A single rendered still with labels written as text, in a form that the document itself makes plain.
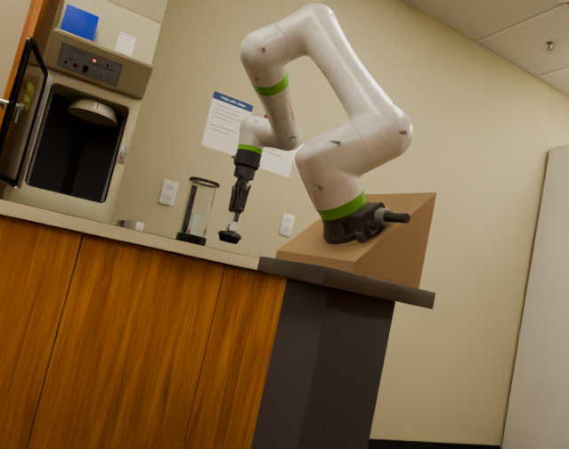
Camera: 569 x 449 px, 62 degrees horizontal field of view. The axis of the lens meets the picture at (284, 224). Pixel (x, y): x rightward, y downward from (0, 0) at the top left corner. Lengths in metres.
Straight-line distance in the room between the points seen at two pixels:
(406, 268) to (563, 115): 3.07
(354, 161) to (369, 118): 0.11
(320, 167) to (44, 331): 0.91
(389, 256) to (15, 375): 1.07
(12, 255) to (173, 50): 1.29
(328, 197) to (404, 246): 0.21
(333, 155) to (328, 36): 0.37
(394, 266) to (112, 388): 0.92
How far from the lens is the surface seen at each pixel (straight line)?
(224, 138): 2.36
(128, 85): 1.80
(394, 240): 1.12
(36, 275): 1.50
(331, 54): 1.29
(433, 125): 3.10
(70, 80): 1.83
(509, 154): 3.59
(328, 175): 1.09
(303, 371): 1.11
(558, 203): 3.71
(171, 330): 1.57
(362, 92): 1.19
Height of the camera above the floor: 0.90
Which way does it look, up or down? 6 degrees up
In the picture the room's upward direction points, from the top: 12 degrees clockwise
